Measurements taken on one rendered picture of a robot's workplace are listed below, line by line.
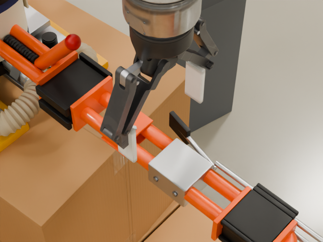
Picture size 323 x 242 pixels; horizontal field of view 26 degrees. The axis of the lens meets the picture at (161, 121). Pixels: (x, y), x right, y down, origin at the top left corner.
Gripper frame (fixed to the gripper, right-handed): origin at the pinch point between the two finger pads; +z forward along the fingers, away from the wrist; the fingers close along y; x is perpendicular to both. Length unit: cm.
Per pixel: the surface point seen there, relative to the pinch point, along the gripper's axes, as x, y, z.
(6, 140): -25.1, 10.6, 17.4
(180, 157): 3.9, 0.4, 4.8
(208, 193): -27, -52, 114
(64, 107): -14.0, 5.7, 3.8
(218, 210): 13.1, 3.0, 5.3
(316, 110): -21, -103, 114
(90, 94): -12.8, 1.6, 3.5
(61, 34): -35.7, -11.7, 16.9
